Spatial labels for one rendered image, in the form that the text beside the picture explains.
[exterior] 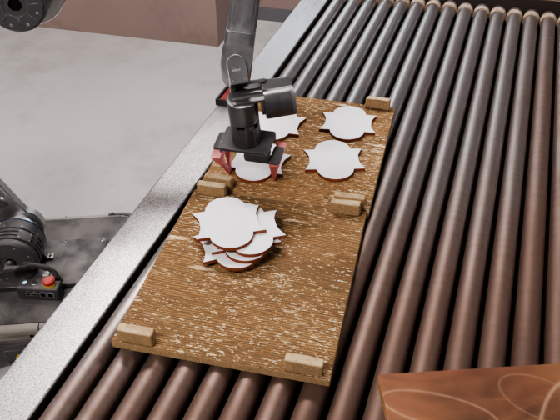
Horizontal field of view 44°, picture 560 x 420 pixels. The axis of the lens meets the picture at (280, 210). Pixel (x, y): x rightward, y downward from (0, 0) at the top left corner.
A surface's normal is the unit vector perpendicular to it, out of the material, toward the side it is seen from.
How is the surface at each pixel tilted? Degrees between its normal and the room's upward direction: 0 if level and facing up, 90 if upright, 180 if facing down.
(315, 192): 0
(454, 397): 0
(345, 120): 0
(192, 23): 90
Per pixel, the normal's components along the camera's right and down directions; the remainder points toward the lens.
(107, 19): -0.26, 0.60
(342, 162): -0.01, -0.78
